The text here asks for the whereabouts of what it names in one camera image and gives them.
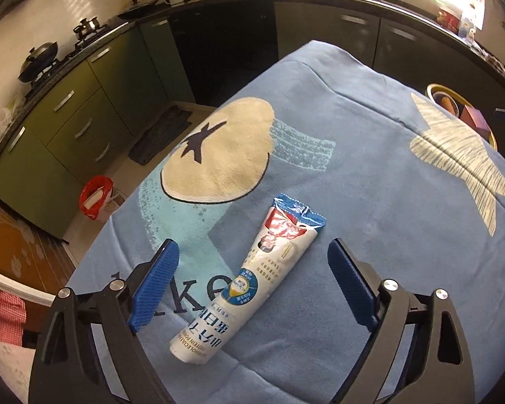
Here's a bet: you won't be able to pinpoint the purple cardboard box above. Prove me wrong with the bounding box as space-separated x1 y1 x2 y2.
460 105 492 141

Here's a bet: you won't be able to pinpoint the orange foam net sleeve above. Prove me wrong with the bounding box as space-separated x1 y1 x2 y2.
440 96 460 117

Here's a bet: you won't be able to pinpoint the white tube package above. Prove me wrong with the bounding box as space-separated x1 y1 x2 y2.
169 194 327 365

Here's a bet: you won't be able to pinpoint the yellow rimmed trash bin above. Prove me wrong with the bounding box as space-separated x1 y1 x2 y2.
426 84 498 149

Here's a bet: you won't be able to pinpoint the red floor bin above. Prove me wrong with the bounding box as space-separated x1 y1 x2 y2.
78 175 114 221

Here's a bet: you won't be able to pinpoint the blue patterned tablecloth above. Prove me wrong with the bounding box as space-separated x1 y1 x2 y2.
69 41 505 403

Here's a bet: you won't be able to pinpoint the purple checked apron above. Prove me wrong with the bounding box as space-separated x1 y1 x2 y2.
0 290 27 346

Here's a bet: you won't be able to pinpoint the green lower cabinets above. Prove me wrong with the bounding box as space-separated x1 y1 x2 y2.
0 0 505 237

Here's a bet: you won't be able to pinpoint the dark floor mat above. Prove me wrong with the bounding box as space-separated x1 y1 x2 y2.
128 106 191 165

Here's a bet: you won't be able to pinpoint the black wok with lid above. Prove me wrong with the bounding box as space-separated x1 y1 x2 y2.
18 41 59 83

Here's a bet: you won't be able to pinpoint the small steel pot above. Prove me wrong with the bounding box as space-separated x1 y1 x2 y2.
73 16 101 41

